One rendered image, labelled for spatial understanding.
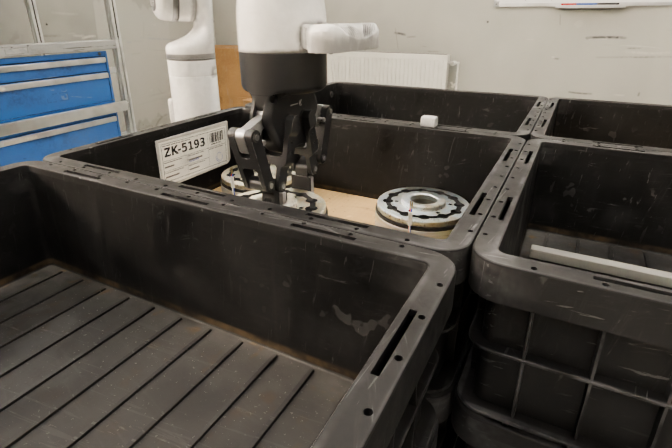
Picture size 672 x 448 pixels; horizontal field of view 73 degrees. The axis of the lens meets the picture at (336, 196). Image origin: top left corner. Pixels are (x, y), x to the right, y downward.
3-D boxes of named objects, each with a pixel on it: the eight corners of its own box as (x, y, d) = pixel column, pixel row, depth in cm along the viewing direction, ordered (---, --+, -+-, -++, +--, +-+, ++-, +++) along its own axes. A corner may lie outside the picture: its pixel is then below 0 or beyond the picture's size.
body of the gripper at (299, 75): (275, 39, 44) (280, 134, 47) (214, 43, 37) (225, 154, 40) (344, 40, 41) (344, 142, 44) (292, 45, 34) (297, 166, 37)
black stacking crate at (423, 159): (64, 269, 47) (37, 163, 43) (245, 182, 71) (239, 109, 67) (443, 416, 30) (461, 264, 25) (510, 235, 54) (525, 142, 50)
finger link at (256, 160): (232, 123, 37) (256, 176, 41) (219, 137, 36) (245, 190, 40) (259, 127, 36) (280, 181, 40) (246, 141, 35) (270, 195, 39)
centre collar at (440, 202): (395, 208, 49) (395, 202, 48) (407, 193, 53) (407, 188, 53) (440, 216, 47) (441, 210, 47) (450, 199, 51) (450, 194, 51)
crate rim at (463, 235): (39, 182, 43) (32, 157, 42) (240, 121, 68) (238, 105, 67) (460, 293, 26) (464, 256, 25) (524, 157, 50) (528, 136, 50)
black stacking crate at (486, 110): (246, 181, 71) (241, 109, 67) (334, 139, 96) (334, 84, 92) (511, 234, 54) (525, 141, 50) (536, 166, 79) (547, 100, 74)
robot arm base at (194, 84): (168, 147, 92) (156, 59, 86) (195, 136, 101) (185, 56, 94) (207, 150, 90) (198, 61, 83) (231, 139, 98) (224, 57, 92)
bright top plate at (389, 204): (363, 217, 48) (364, 212, 47) (392, 186, 56) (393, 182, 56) (461, 234, 44) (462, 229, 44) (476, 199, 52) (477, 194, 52)
